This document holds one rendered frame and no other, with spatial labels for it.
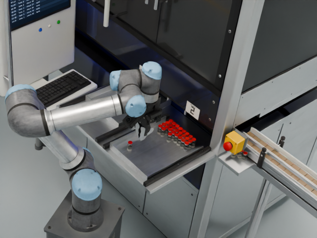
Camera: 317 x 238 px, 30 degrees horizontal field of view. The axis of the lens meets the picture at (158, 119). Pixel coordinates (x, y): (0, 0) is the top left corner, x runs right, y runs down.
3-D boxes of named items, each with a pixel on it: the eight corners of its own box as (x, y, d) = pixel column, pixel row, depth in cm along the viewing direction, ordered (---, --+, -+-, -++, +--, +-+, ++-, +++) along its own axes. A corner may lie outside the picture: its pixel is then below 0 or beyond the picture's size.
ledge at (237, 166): (237, 148, 281) (238, 145, 279) (258, 164, 274) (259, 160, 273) (217, 159, 273) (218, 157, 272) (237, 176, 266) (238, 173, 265)
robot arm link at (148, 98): (148, 97, 224) (135, 86, 229) (147, 106, 227) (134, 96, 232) (163, 91, 229) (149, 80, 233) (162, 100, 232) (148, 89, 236)
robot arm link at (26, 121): (6, 130, 199) (146, 95, 206) (3, 109, 207) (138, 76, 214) (14, 153, 207) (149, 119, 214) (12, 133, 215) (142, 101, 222)
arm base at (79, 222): (94, 237, 239) (95, 221, 233) (60, 224, 242) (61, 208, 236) (109, 211, 251) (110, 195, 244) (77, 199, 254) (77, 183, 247)
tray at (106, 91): (137, 78, 311) (138, 72, 309) (171, 104, 298) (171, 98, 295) (85, 100, 292) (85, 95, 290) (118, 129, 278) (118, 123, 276)
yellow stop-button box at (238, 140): (233, 140, 270) (236, 128, 265) (245, 149, 266) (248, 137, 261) (221, 146, 265) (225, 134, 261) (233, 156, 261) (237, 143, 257)
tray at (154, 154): (164, 121, 287) (165, 115, 285) (202, 151, 273) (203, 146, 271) (109, 148, 268) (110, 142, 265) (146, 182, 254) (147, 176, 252)
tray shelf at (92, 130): (131, 76, 315) (131, 73, 314) (226, 150, 278) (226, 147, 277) (55, 108, 288) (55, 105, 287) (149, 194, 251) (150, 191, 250)
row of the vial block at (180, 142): (162, 129, 282) (164, 122, 279) (188, 150, 272) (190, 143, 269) (159, 131, 281) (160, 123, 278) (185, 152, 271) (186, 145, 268)
